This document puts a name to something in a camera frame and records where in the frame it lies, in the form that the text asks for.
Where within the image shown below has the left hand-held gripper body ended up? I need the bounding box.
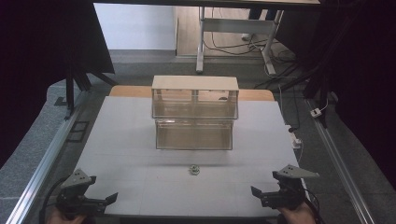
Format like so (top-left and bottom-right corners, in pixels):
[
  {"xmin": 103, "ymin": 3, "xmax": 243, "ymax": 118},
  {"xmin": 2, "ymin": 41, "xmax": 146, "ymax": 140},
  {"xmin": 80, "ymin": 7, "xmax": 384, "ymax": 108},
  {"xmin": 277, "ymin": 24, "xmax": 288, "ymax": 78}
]
[{"xmin": 55, "ymin": 168, "xmax": 108, "ymax": 217}]

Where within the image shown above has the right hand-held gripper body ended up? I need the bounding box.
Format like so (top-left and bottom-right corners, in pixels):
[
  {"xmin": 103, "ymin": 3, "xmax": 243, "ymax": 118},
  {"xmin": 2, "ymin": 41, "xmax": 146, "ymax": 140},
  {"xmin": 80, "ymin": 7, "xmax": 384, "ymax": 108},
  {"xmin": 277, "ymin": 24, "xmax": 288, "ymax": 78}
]
[{"xmin": 262, "ymin": 164, "xmax": 320, "ymax": 210}]

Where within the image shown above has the clear plastic drawer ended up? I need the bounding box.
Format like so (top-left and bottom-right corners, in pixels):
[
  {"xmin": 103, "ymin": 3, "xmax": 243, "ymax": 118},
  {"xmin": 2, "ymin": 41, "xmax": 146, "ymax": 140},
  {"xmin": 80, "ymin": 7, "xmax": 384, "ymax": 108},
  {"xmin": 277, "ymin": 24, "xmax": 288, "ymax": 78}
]
[{"xmin": 155, "ymin": 119, "xmax": 234, "ymax": 151}]

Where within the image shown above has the clear drawer organizer wooden top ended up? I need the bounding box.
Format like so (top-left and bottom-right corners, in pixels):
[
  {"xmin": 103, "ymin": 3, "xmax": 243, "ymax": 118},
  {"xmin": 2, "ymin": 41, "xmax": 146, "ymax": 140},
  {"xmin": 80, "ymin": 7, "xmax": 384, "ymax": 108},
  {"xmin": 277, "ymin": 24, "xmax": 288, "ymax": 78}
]
[{"xmin": 151, "ymin": 75, "xmax": 240, "ymax": 151}]

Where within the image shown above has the person's right hand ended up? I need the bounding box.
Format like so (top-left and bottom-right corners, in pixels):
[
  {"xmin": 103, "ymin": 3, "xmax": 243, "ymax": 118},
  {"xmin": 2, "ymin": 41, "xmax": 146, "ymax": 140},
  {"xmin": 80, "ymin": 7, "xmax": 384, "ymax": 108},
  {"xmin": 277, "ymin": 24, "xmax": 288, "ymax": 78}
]
[{"xmin": 276, "ymin": 201, "xmax": 318, "ymax": 224}]

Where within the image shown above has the person's left hand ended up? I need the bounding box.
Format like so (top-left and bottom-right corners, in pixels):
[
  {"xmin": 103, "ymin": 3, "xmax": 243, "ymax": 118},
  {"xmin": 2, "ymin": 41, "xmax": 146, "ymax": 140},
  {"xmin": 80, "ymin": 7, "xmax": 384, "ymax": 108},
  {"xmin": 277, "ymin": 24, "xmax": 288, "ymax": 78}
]
[{"xmin": 46, "ymin": 206, "xmax": 87, "ymax": 224}]

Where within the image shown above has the white table mat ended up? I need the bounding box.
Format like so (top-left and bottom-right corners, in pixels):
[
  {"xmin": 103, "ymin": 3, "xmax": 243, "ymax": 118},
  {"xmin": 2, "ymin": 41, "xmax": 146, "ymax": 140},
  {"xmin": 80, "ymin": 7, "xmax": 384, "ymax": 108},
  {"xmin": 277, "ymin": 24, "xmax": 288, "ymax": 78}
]
[{"xmin": 74, "ymin": 95, "xmax": 308, "ymax": 217}]

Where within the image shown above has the black curtain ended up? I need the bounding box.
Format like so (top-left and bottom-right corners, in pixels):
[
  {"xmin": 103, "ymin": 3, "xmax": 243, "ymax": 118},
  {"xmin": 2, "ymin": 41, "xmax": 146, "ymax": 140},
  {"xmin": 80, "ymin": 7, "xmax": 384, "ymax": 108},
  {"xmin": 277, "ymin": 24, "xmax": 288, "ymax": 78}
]
[
  {"xmin": 275, "ymin": 0, "xmax": 396, "ymax": 183},
  {"xmin": 0, "ymin": 0, "xmax": 116, "ymax": 171}
]

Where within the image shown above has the white-framed desk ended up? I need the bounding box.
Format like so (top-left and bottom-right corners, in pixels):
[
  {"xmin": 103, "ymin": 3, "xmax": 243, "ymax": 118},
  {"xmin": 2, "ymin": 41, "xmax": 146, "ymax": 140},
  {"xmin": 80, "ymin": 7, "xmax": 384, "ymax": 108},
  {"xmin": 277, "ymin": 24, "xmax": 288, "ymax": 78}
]
[{"xmin": 92, "ymin": 0, "xmax": 322, "ymax": 77}]

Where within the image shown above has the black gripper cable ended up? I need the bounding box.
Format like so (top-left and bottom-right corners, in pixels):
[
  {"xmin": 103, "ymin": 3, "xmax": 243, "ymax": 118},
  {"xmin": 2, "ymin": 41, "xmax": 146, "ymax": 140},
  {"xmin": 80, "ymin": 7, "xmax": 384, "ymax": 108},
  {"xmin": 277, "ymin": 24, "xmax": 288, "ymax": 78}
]
[
  {"xmin": 304, "ymin": 188, "xmax": 325, "ymax": 224},
  {"xmin": 38, "ymin": 175, "xmax": 70, "ymax": 224}
]

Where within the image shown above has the aluminium rail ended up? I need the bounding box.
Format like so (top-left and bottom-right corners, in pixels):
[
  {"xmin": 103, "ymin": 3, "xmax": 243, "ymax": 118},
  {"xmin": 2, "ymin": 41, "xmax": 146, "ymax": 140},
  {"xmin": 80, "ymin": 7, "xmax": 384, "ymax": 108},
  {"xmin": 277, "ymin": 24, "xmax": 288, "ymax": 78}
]
[
  {"xmin": 5, "ymin": 91, "xmax": 92, "ymax": 224},
  {"xmin": 305, "ymin": 98, "xmax": 377, "ymax": 224}
]

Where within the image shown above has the white metal table frame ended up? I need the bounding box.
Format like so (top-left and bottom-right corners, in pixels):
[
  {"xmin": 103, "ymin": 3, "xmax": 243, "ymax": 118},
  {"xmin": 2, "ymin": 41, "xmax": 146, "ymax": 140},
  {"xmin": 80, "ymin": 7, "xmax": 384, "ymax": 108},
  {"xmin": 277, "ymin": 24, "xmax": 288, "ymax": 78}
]
[{"xmin": 204, "ymin": 7, "xmax": 298, "ymax": 91}]

